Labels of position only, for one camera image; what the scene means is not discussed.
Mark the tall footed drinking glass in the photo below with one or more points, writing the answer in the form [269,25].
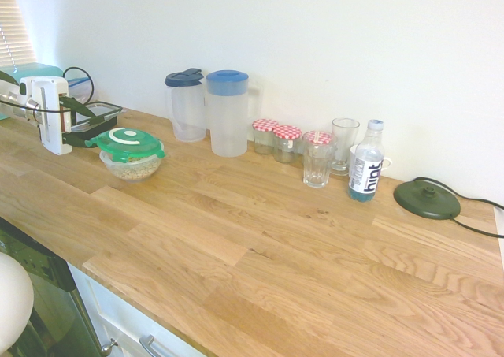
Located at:
[345,136]

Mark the faceted glass tumbler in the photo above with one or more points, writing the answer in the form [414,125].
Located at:
[318,168]

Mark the silver cabinet knob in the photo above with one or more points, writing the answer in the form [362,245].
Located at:
[108,347]

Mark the teal box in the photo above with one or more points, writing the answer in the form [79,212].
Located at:
[41,70]

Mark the window blinds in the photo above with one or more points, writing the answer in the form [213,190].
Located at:
[12,22]

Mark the dark green kettle base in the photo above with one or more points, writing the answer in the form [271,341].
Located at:
[478,200]

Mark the white mug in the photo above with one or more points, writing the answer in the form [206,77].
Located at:
[388,162]

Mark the rectangular container with black lid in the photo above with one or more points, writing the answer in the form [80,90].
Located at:
[104,110]

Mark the pitcher with light blue lid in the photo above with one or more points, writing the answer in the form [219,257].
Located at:
[228,116]

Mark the white cabinet drawer front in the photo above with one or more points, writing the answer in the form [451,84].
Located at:
[118,313]

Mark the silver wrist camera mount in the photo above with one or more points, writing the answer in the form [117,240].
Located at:
[21,104]

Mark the hint water bottle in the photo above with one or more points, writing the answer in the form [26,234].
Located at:
[366,168]

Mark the pitcher with dark blue lid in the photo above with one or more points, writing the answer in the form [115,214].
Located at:
[185,108]

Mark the glass food bowl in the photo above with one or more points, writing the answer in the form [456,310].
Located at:
[132,171]

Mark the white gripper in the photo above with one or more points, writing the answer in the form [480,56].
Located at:
[49,97]

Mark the green plastic container lid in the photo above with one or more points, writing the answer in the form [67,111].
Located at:
[126,138]

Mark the container with blue lid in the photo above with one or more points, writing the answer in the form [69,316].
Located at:
[78,85]

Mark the white round stool seat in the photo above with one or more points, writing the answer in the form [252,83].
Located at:
[13,298]

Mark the jar with red checkered lid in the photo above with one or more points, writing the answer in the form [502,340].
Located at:
[264,134]
[286,144]
[319,137]

